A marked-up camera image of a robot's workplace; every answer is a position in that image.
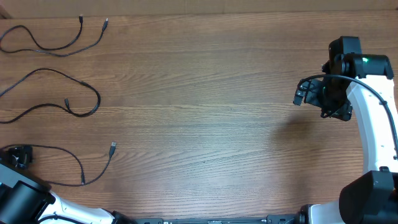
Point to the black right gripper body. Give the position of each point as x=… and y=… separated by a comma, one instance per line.
x=329, y=97

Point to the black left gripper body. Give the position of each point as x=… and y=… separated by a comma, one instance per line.
x=18, y=155

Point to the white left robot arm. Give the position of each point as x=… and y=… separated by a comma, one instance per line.
x=26, y=198

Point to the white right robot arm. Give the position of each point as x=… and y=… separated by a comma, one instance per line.
x=360, y=85

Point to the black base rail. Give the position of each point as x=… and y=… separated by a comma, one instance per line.
x=217, y=220

